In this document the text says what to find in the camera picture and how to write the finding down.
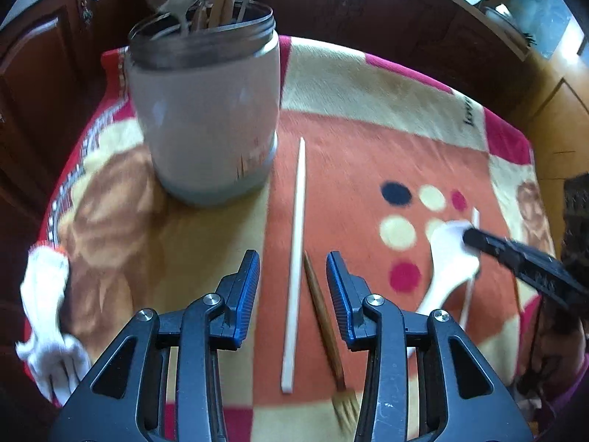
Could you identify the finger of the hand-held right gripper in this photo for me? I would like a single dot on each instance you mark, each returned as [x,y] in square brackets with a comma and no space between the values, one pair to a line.
[490,246]

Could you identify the light wooden cabinet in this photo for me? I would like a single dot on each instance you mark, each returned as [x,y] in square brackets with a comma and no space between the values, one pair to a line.
[561,110]

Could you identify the long white chopstick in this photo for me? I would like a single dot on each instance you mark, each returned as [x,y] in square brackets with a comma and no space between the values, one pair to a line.
[295,262]
[468,294]

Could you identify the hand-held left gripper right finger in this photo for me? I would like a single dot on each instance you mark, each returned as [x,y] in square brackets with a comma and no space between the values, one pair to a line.
[338,294]

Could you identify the printed blanket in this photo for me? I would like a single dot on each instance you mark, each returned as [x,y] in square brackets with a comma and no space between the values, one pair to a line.
[368,147]

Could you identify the pale bowl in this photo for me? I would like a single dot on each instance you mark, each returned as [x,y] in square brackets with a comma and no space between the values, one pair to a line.
[499,13]

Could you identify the white utensil holder jar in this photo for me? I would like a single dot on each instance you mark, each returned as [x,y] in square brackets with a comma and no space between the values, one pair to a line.
[207,115]

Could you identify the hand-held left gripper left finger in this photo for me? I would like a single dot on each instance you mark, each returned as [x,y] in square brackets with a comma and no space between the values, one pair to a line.
[246,294]

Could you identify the white plastic spoon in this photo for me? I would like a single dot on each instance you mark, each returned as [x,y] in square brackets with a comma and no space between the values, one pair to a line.
[448,258]

